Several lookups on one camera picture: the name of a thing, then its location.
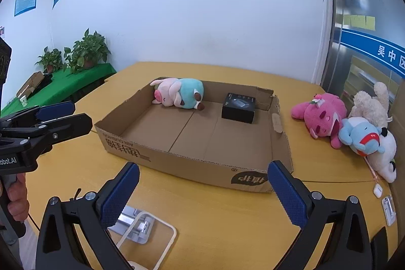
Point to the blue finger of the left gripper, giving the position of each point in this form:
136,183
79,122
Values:
57,110

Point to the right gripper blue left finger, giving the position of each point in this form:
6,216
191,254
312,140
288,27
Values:
114,195

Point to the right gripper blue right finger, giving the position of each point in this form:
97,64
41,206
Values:
291,192

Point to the clear phone case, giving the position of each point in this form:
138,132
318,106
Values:
144,238

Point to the pig plush teal shirt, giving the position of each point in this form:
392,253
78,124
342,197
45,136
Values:
185,93

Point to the person left hand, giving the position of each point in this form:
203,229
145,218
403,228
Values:
19,205

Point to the green covered table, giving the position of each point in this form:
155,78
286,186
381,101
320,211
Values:
65,86

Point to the cardboard box on green table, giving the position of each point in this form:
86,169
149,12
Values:
30,85

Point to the small potted plant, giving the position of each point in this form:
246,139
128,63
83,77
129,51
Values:
50,60

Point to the large potted plant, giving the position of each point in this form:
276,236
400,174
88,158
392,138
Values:
85,53

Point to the white earbuds case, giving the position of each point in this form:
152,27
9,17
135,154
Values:
377,190

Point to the pink transparent pen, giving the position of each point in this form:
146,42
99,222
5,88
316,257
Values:
373,173

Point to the brown cardboard box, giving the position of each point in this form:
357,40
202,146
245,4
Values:
200,145

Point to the pink bear plush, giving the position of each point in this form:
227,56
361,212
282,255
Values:
322,116

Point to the blue red plush toy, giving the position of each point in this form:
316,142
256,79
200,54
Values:
361,136

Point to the white panda plush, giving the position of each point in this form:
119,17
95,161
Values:
384,163

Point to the black small box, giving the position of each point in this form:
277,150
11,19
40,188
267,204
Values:
239,108

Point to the beige bunny plush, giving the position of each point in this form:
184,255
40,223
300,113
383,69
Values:
373,109

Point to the yellow sticky notes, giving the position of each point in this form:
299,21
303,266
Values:
359,21

